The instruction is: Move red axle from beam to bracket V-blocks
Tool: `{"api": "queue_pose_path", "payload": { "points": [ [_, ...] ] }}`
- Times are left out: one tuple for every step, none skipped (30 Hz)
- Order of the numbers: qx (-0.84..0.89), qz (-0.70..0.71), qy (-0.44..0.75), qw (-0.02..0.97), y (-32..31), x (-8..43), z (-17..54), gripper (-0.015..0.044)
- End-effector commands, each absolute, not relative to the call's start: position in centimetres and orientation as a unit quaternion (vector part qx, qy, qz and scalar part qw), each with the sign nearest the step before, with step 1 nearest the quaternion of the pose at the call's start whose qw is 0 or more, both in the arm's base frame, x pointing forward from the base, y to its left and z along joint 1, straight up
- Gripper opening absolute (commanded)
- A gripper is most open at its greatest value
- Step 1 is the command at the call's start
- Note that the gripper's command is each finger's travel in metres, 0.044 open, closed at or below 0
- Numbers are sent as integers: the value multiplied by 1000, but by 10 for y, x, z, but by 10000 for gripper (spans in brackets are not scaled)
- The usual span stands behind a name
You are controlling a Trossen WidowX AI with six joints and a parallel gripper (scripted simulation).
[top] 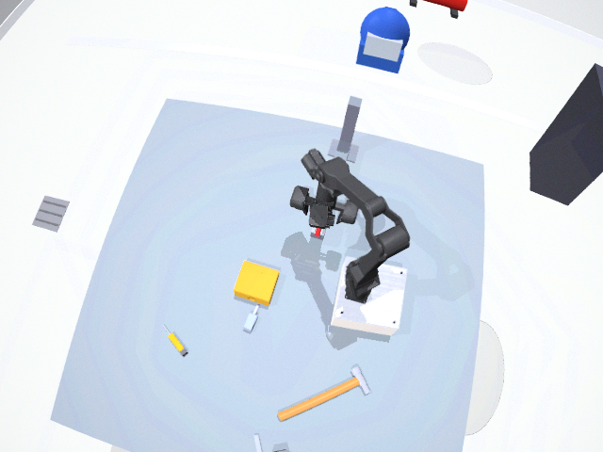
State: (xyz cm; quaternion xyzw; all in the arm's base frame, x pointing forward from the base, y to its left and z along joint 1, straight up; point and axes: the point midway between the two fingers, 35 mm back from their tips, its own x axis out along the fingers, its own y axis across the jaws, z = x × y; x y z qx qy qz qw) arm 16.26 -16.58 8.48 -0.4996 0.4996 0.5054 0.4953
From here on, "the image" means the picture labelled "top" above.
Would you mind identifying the hammer with orange handle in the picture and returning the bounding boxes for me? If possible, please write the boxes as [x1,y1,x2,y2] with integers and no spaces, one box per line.
[277,366,370,421]

